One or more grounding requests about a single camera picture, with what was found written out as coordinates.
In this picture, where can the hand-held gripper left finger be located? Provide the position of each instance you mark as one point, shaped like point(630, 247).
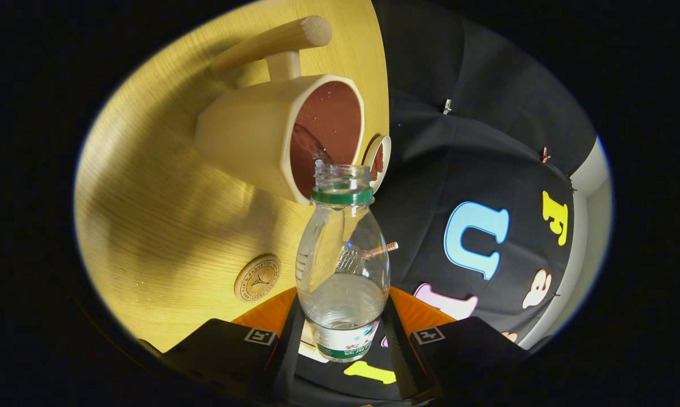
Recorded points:
point(286, 367)

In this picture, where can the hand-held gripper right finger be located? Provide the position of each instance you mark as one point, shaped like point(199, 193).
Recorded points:
point(402, 362)

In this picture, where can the clear juice liquid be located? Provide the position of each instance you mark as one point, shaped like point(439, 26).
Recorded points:
point(342, 299)

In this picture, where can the round wooden coaster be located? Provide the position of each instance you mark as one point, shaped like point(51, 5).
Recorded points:
point(257, 278)

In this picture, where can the red white striped straw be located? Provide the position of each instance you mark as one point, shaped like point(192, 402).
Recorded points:
point(388, 247)

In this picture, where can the wooden table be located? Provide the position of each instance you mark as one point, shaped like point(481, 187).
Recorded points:
point(164, 215)

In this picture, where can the white round plate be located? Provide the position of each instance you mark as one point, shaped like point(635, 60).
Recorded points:
point(385, 164)

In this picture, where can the red sausage piece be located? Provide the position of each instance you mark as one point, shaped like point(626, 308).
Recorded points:
point(378, 161)

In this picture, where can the black backdrop cloth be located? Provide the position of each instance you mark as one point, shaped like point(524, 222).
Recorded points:
point(475, 141)

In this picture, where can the red clip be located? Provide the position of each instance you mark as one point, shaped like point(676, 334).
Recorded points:
point(545, 154)

